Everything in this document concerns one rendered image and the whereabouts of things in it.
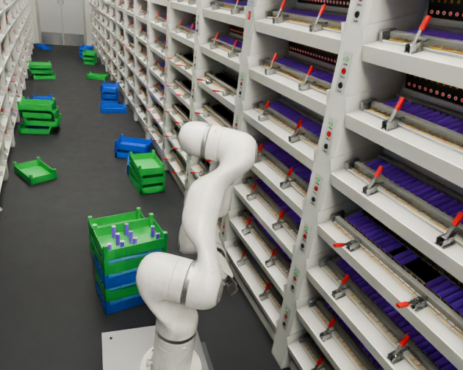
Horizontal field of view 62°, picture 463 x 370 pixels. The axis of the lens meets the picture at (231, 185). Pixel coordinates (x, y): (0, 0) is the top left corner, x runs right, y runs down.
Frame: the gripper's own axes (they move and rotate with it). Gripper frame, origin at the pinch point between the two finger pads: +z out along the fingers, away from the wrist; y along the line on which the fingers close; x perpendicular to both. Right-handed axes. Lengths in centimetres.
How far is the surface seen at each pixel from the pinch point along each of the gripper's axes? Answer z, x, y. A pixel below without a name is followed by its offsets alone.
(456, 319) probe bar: 35, 41, -30
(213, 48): -128, 60, 34
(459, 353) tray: 41, 36, -31
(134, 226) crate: -84, -34, 5
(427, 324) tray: 32, 36, -29
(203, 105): -149, 34, 10
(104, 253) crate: -59, -43, 14
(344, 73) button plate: -13, 70, 18
